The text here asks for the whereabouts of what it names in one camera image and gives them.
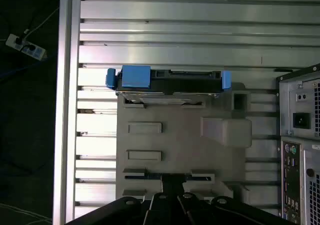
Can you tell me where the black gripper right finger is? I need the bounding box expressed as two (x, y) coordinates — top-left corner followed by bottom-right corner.
(174, 174), (297, 225)

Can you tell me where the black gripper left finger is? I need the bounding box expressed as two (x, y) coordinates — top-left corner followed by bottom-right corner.
(64, 174), (191, 225)

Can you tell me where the hard disk in blue carrier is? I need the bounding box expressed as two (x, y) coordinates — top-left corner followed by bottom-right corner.
(105, 64), (232, 104)

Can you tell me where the PC rear port panel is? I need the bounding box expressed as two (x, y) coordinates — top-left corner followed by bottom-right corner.
(280, 139), (305, 225)

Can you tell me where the grey parts rack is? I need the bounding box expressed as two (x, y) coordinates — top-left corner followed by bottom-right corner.
(115, 81), (253, 206)

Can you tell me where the black PC case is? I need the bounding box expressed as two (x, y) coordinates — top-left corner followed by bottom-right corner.
(275, 63), (320, 225)

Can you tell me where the silver power supply unit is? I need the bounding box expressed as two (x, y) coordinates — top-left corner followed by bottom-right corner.
(289, 77), (320, 137)

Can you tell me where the white power strip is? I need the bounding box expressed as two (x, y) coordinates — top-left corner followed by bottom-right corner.
(5, 33), (48, 61)

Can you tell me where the thin white cable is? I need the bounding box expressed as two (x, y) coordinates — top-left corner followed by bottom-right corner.
(0, 201), (54, 222)

